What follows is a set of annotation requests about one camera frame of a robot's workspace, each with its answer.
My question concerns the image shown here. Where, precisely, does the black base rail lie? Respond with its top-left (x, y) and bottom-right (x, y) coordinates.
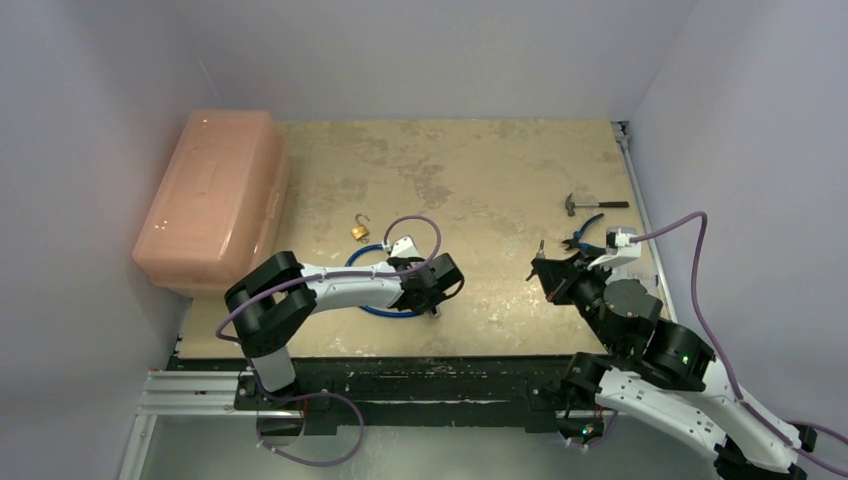
top-left (167, 354), bottom-right (599, 435)

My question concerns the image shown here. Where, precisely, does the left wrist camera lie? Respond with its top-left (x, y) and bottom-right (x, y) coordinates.
top-left (386, 236), bottom-right (421, 259)

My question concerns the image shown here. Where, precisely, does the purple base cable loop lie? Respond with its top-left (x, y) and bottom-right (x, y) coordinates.
top-left (255, 387), bottom-right (370, 468)

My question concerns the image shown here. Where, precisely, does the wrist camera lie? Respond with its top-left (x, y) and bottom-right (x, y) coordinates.
top-left (588, 227), bottom-right (642, 270)
top-left (386, 236), bottom-right (421, 259)

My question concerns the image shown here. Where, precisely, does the pink plastic storage box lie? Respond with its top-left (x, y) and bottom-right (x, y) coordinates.
top-left (132, 109), bottom-right (290, 297)

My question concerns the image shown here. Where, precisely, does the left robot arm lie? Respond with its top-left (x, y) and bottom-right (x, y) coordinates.
top-left (224, 251), bottom-right (465, 409)

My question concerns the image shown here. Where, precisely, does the blue cable lock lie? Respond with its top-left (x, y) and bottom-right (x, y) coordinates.
top-left (345, 244), bottom-right (441, 319)

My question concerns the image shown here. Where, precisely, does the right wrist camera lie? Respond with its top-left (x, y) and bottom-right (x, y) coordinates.
top-left (588, 227), bottom-right (642, 270)

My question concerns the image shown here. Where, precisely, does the aluminium frame rail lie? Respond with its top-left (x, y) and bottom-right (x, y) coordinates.
top-left (610, 121), bottom-right (678, 323)

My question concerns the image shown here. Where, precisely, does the small black handled hammer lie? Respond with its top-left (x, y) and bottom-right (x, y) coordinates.
top-left (564, 194), bottom-right (630, 217)

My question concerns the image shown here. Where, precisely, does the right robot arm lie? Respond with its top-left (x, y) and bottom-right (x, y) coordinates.
top-left (531, 254), bottom-right (817, 479)

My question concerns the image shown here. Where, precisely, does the brass padlock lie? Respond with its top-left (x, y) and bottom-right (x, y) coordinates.
top-left (351, 213), bottom-right (370, 244)

